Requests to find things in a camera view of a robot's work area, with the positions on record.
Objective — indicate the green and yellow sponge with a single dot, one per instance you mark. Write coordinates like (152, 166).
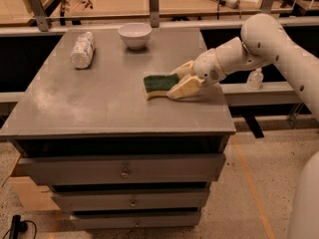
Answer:
(158, 85)

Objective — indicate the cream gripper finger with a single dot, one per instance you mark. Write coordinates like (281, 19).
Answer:
(187, 86)
(184, 70)

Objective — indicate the black power adapter with cable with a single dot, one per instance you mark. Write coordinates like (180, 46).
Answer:
(19, 226)

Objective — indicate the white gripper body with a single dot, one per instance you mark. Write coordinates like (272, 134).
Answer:
(206, 68)

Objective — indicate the cardboard box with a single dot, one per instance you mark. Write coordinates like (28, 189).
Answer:
(33, 197)

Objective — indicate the metal railing frame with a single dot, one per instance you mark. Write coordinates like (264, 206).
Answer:
(204, 13)

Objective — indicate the top grey drawer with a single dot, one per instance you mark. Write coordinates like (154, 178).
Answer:
(94, 170)

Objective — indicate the middle grey drawer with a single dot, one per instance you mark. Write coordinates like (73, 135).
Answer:
(130, 199)

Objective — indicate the clear soap dispenser bottle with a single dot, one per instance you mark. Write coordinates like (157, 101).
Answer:
(254, 80)

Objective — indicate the grey drawer cabinet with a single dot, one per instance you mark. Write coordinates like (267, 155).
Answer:
(103, 111)

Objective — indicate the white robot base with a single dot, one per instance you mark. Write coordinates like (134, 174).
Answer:
(304, 219)

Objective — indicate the bottom grey drawer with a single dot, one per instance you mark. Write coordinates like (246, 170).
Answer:
(136, 220)

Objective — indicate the grey drawer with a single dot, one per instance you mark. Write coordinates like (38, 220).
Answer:
(130, 199)
(94, 170)
(136, 220)

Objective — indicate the white ceramic bowl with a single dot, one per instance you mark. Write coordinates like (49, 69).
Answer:
(135, 35)

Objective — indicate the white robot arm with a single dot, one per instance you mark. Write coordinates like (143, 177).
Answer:
(262, 41)

